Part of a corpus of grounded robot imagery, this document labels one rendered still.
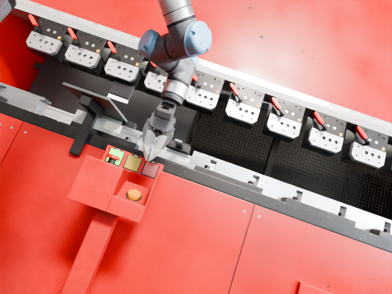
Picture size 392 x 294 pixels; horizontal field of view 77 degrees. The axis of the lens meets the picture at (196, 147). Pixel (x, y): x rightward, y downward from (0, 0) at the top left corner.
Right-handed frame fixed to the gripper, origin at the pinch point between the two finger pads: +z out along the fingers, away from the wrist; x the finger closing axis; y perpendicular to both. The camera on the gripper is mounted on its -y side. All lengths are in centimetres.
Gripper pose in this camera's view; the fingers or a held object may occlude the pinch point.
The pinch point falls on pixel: (148, 156)
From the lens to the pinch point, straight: 74.7
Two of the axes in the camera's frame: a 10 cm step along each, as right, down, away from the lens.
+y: -1.0, 0.9, 9.9
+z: -3.4, 9.3, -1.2
